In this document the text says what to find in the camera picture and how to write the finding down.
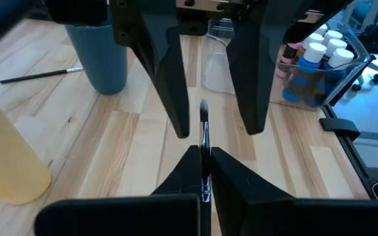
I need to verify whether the clear plastic bin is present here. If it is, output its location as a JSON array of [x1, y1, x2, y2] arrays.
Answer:
[[201, 18, 373, 111]]

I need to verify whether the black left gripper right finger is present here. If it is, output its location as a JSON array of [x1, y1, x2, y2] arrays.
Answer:
[[209, 146, 378, 236]]

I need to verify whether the blue-grey plastic cup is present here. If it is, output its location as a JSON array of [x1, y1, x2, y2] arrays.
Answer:
[[64, 23, 129, 96]]

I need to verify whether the small blue paint bottle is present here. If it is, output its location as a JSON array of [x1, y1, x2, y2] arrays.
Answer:
[[282, 42, 328, 103], [305, 48, 355, 108]]

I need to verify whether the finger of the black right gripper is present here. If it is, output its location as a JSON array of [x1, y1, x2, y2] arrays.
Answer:
[[226, 0, 308, 136], [109, 0, 190, 139]]

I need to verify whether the thin black paintbrush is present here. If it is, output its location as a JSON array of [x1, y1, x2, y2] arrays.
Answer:
[[0, 66, 85, 85], [199, 98, 212, 236]]

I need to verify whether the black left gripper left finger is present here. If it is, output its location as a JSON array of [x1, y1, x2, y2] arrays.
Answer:
[[33, 146, 203, 236]]

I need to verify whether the large yellow paint bottle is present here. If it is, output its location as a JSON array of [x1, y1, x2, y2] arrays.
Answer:
[[0, 83, 53, 206]]

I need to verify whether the small gold paint bottle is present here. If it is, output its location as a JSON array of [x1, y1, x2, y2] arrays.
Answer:
[[326, 38, 348, 57]]

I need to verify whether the grey mesh office chair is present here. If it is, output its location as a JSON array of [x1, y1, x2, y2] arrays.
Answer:
[[350, 62, 378, 93]]

